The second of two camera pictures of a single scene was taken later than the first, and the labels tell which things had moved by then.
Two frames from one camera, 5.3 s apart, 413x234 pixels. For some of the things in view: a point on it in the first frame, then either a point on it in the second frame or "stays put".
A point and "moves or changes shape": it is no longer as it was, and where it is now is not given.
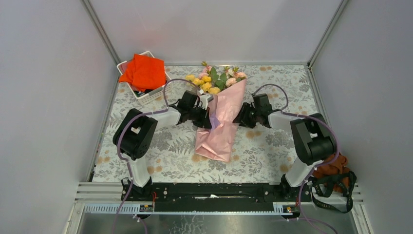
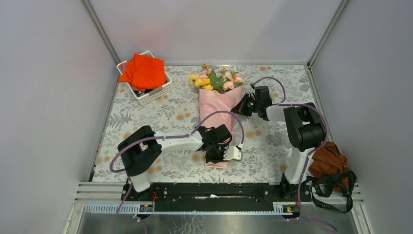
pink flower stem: [206, 70] stays put
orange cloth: [144, 72] stays put
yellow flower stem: [204, 84] moves or changes shape
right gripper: [241, 118] to [241, 107]
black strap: [346, 180] stays put
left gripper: [204, 122] to [220, 159]
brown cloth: [337, 166] stays put
